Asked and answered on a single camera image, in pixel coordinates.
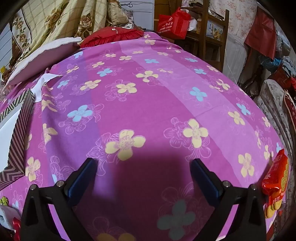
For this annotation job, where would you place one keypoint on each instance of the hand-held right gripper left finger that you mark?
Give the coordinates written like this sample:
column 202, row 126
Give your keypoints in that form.
column 81, row 182

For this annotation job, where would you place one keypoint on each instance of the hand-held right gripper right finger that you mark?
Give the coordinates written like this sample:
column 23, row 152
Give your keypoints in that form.
column 205, row 183

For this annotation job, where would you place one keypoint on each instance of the striped cardboard box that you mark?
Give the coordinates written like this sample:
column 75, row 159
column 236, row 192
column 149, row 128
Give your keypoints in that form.
column 16, row 143

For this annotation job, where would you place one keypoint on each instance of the red snack packet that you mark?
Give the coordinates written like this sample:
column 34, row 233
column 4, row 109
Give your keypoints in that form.
column 276, row 178

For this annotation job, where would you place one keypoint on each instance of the white cloth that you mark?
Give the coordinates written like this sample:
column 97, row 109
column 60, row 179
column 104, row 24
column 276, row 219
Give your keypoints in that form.
column 5, row 217

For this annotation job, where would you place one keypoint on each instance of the pink floral bedsheet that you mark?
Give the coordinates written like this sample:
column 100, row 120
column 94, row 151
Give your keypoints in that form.
column 148, row 111

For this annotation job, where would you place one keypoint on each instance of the floral furniture cover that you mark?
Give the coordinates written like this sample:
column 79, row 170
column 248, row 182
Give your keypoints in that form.
column 277, row 111

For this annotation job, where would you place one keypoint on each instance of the pink pillow with white edge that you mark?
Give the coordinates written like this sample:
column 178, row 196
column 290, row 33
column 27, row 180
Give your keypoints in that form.
column 39, row 60

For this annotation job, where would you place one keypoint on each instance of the pile of clothes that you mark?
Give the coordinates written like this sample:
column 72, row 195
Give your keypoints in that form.
column 279, row 69

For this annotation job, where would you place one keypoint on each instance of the red frilled cushion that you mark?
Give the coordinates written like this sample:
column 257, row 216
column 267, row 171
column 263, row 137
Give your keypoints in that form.
column 111, row 34

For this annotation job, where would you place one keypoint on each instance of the wooden chair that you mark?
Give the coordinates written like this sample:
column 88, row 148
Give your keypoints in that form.
column 208, row 30

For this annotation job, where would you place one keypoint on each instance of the white floral bedding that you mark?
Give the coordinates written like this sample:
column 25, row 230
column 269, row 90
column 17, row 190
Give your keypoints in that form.
column 233, row 30

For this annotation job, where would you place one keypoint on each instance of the red hanging cloth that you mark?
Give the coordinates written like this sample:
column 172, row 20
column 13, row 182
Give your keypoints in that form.
column 260, row 34

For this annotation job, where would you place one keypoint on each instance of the beige floral quilt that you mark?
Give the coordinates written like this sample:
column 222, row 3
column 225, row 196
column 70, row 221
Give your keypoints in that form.
column 60, row 20

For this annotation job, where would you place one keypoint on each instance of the red shopping bag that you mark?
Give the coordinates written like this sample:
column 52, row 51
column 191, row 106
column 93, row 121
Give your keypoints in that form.
column 173, row 23

